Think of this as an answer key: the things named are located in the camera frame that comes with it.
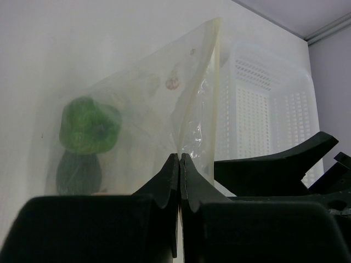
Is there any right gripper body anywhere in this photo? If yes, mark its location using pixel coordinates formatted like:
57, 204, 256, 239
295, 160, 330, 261
300, 152, 350, 219

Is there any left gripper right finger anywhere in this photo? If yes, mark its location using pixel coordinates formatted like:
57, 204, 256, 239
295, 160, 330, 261
179, 153, 350, 262

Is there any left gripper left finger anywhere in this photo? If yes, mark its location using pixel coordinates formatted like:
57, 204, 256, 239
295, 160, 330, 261
1, 154, 179, 262

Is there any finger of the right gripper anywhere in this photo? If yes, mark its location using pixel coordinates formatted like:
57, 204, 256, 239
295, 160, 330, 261
214, 131, 339, 196

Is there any clear zip top bag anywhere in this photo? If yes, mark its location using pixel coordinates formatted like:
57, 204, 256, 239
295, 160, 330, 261
44, 18, 221, 196

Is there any fake green bell pepper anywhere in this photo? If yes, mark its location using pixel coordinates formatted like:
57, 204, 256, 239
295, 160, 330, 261
59, 96, 122, 155

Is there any fake dark green vegetable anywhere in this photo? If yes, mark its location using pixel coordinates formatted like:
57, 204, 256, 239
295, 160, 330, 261
56, 151, 102, 196

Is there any clear plastic basket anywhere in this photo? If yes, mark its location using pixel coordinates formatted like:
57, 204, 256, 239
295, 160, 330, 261
211, 41, 324, 190

